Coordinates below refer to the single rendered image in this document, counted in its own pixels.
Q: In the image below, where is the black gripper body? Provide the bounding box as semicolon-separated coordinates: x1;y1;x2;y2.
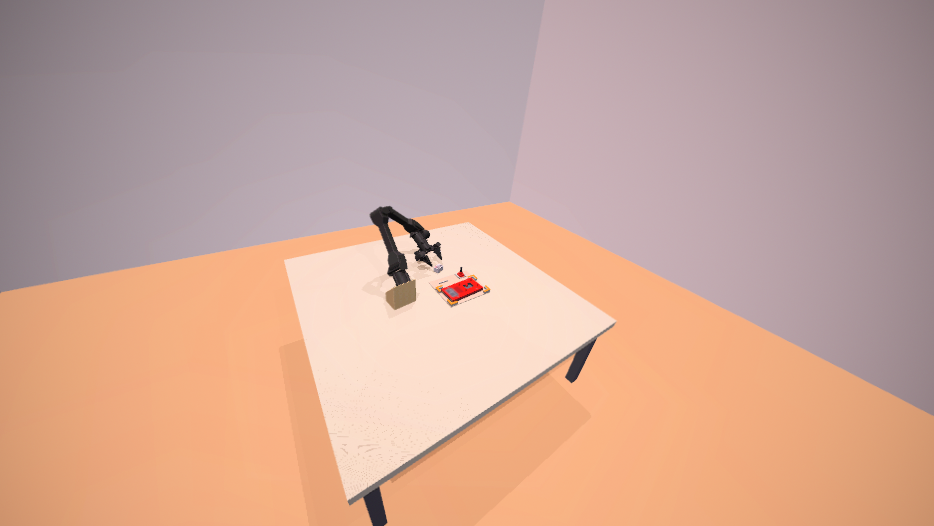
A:
415;238;441;261

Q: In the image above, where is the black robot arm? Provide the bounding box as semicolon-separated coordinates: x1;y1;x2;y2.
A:
369;206;430;286

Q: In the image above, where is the red toy car body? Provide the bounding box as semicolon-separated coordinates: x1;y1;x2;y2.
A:
441;278;483;303

